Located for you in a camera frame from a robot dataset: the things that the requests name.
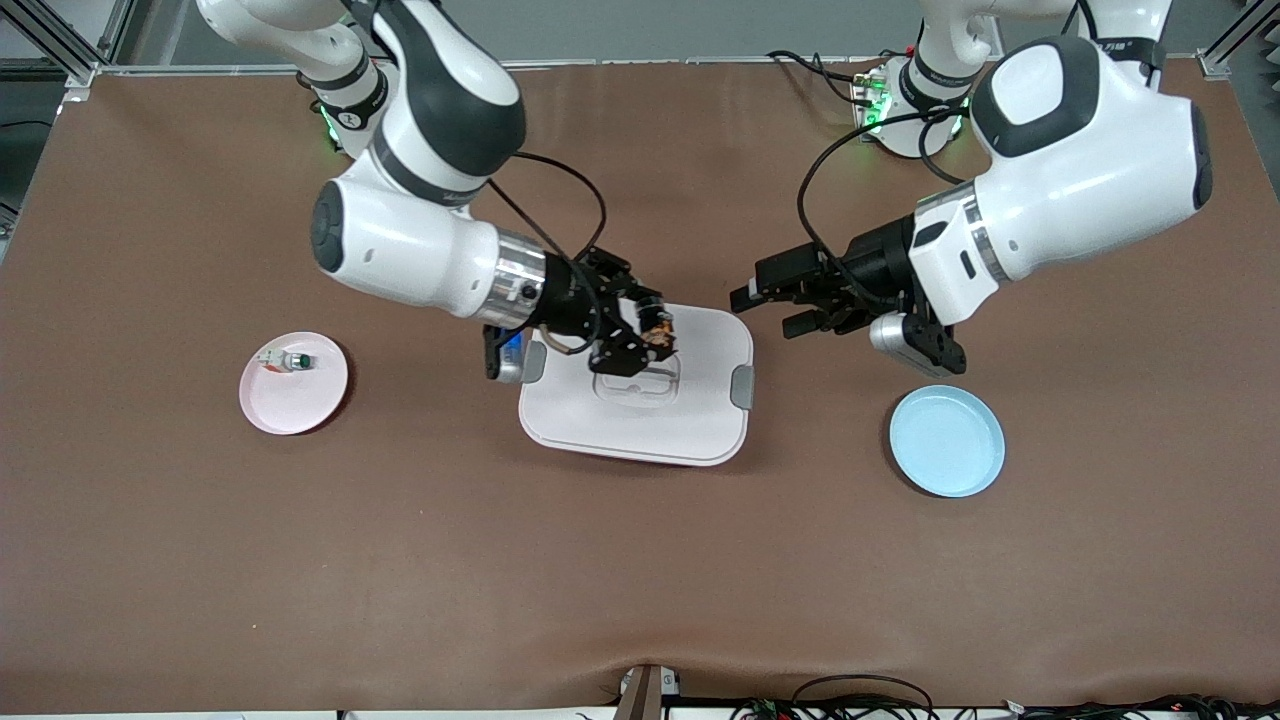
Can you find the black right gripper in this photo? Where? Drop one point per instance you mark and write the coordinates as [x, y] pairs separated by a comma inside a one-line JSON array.
[[572, 296]]

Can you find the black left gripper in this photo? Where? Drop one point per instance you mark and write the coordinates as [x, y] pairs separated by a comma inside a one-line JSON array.
[[878, 260]]

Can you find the orange and black switch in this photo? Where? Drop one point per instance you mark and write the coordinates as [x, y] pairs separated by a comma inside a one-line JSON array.
[[658, 335]]

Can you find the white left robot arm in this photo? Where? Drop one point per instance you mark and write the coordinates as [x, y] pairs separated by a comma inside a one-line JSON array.
[[1080, 160]]

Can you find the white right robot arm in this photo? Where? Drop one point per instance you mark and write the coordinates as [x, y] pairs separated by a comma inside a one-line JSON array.
[[400, 250]]

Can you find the white lidded storage box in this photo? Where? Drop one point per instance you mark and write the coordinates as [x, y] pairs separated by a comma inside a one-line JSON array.
[[640, 430]]

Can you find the light blue round plate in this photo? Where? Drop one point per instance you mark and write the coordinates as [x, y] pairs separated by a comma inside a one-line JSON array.
[[947, 445]]

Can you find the pink round plate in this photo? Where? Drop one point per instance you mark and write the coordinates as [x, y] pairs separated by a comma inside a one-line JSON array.
[[300, 410]]

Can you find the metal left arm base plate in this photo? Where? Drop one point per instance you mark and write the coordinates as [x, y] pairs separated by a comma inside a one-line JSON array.
[[858, 95]]

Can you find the metal table edge rail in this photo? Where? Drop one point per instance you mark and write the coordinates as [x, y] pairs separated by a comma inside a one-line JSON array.
[[650, 62]]

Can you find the green and white switch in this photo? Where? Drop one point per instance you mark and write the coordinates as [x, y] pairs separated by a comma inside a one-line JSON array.
[[290, 361]]

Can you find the metal post bracket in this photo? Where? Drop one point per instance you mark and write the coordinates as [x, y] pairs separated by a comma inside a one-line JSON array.
[[640, 700]]

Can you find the aluminium frame profile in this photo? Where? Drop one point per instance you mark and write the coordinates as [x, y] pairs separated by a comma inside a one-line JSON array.
[[1215, 65], [118, 25]]

